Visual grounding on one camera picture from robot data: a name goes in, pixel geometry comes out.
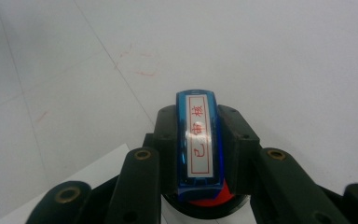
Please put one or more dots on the blue stamp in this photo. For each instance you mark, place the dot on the blue stamp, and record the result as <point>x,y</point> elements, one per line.
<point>200,140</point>

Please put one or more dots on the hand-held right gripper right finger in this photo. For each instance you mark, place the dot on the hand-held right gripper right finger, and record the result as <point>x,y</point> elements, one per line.
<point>236,149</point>

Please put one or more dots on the round red ink pad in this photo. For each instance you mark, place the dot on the round red ink pad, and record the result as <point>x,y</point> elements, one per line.
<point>225,199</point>

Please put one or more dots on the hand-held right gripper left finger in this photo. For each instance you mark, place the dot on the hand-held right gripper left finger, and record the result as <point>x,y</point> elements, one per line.
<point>167,149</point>

